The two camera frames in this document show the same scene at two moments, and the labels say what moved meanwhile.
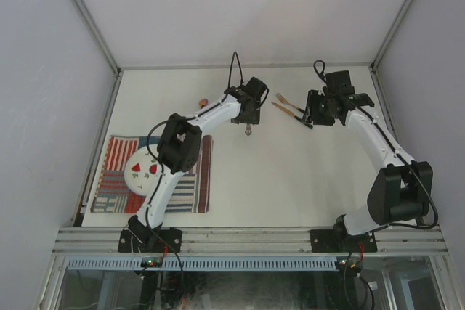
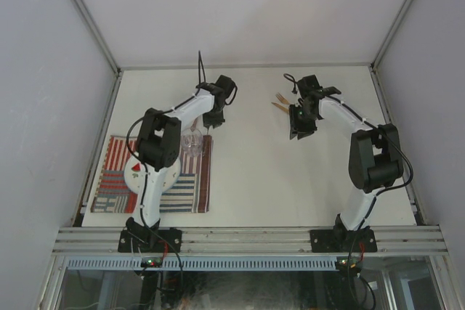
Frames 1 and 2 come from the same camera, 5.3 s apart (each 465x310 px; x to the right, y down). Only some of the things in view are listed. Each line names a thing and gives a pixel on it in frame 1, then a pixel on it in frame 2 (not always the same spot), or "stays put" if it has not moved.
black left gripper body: [252, 117] -> [214, 117]
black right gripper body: [318, 109] -> [300, 117]
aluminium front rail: [105, 239] stays put
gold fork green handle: [284, 101] stays put
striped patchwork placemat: [112, 193] stays put
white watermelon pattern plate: [141, 169] stays put
